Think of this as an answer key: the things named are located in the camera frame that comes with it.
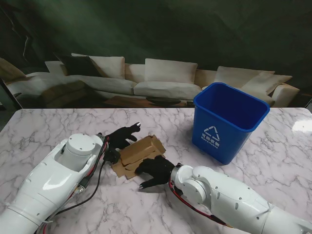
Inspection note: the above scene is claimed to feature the brown cardboard box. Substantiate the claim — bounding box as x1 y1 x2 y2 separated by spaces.
111 133 167 180

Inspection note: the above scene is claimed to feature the blue plastic recycling bin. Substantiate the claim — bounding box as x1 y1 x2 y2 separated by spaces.
191 82 271 165

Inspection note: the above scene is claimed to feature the right arm red black cable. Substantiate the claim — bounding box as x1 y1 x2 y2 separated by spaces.
168 180 234 230

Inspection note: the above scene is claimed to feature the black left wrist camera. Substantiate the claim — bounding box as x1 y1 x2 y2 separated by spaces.
103 149 121 164

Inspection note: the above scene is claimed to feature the arm red black cable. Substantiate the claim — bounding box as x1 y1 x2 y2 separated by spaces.
168 180 234 230
36 136 110 234

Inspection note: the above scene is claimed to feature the left arm red black cable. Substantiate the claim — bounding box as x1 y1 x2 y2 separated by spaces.
36 136 110 234

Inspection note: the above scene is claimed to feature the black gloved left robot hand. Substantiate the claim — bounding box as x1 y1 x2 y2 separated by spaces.
107 121 142 150

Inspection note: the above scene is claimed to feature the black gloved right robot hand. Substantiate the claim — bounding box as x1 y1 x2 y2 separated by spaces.
135 156 176 190

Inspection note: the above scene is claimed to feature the printed sofa backdrop banner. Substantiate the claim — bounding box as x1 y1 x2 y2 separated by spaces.
0 0 312 109

